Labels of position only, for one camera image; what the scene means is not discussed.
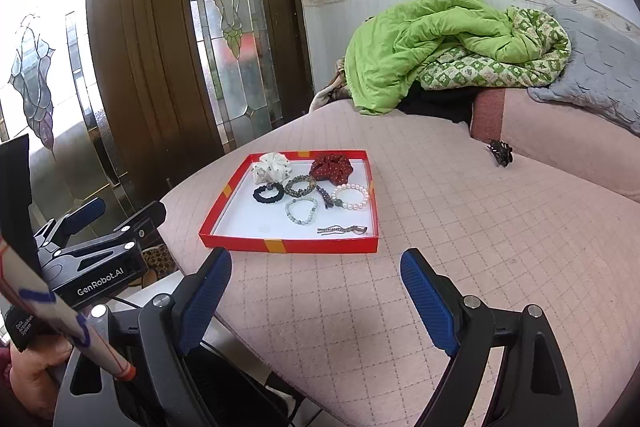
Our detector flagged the white patterned scrunchie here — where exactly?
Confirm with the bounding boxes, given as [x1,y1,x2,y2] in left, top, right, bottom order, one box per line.
[250,152,292,185]

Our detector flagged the pale green bead bracelet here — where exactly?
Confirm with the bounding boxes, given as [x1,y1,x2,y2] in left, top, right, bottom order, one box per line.
[284,195,319,227]

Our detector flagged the brown metal hair clip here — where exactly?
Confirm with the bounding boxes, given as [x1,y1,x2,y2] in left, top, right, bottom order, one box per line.
[317,225,368,235]

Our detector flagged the red polka dot scrunchie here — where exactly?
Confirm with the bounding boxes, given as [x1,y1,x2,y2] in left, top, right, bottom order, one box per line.
[309,153,354,186]

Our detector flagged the white pearl bracelet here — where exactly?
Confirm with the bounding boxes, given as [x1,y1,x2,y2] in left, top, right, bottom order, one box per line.
[328,182,371,212]

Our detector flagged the person's left hand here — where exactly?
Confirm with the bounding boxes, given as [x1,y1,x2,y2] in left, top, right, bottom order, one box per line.
[9,335,73,421]

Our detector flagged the patterned slipper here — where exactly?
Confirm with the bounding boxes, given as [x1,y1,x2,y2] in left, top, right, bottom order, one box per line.
[141,245,177,286]

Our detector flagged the pink quilted bedspread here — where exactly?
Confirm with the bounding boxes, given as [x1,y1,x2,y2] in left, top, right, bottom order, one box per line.
[160,101,639,426]

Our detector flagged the red shallow tray box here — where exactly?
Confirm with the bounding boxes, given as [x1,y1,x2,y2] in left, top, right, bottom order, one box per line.
[198,150,378,255]

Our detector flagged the dark alligator hair clip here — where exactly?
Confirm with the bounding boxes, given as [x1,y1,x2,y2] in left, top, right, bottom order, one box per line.
[316,185,334,209]

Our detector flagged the brown wooden door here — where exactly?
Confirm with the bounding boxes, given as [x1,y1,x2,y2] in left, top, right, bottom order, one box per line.
[86,0,314,208]

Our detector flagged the black claw hair clip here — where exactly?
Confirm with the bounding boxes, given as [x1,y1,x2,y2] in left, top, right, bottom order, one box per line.
[487,140,513,167]

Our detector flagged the pink bolster pillow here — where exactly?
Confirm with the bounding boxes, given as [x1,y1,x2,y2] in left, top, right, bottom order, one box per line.
[470,89,640,202]

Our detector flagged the grey quilted pillow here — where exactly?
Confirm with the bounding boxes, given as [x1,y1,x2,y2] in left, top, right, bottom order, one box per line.
[527,6,640,135]

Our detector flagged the green quilt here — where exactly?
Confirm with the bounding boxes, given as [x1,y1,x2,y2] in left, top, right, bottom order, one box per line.
[344,0,572,115]

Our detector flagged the black strap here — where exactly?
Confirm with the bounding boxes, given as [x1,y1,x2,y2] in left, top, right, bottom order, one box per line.
[0,133,44,278]

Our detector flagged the black hair tie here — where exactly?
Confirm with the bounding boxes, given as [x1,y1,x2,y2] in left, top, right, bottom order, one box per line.
[252,182,286,205]

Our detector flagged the leopard print hair tie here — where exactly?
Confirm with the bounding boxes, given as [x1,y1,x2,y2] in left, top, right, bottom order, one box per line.
[283,173,318,200]

